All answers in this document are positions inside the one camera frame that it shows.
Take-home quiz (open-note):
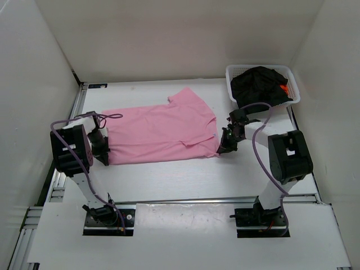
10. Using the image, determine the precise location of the pink t shirt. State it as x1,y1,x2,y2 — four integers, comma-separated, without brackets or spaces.
103,88,219,165

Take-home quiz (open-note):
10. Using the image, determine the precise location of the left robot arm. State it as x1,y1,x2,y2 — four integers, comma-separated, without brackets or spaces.
50,111,118,222

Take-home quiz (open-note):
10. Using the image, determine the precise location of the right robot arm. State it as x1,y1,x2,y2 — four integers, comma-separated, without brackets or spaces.
217,109,313,211

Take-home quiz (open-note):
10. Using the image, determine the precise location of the black t shirt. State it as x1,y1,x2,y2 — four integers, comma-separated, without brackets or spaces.
231,66,291,114

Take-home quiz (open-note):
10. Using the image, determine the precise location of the white plastic basket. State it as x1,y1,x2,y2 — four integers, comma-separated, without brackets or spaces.
226,64,300,109

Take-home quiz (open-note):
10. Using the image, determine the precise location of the blue table label sticker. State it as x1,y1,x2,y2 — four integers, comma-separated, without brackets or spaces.
88,83,107,89

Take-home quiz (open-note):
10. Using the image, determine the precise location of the orange garment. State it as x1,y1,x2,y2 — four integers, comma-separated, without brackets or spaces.
280,84,289,96

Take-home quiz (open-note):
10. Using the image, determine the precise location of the white front cover board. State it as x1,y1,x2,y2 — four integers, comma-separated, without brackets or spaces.
28,202,350,269

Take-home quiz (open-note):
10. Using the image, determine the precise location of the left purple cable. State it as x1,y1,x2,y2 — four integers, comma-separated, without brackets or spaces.
49,112,127,230

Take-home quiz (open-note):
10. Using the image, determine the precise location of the aluminium table frame rail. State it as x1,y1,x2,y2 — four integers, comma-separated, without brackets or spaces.
8,81,88,270

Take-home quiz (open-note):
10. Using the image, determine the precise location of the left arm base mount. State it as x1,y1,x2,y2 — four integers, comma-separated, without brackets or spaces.
83,205,136,237

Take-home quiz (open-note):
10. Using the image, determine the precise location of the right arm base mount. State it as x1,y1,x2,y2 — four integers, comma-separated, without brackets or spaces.
229,203,290,239

